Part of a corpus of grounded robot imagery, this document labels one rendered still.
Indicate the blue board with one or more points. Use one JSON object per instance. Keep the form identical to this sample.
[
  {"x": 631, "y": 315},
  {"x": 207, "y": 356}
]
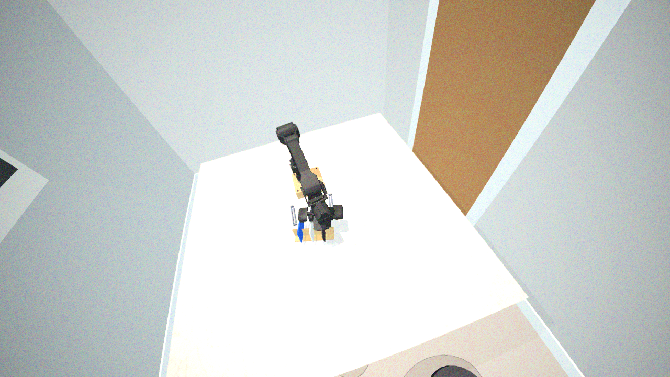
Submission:
[{"x": 299, "y": 231}]

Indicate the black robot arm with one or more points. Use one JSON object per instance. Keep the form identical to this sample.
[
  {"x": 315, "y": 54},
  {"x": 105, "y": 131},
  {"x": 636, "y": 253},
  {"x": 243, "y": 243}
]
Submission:
[{"x": 288, "y": 134}]

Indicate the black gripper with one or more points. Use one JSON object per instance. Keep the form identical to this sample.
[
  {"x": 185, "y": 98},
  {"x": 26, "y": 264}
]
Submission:
[{"x": 336, "y": 210}]

